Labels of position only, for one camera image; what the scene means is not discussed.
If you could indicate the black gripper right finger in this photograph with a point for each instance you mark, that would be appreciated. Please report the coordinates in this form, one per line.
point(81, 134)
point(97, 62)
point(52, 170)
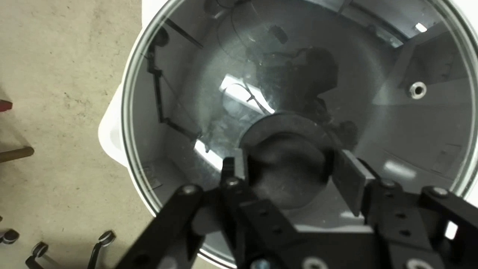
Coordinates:
point(427, 225)

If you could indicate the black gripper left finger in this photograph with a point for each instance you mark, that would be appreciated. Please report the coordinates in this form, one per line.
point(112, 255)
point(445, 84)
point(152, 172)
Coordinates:
point(173, 219)

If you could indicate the glass lid with black knob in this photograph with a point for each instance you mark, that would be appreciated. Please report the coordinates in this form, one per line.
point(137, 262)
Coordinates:
point(299, 60)

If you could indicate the black metal hook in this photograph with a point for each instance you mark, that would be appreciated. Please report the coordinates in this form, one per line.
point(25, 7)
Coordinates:
point(104, 237)

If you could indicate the brown stick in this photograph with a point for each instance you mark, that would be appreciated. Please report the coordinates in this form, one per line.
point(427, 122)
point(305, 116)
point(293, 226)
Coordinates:
point(15, 153)

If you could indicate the red object on floor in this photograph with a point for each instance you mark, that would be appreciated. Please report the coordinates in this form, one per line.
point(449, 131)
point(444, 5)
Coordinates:
point(3, 105)

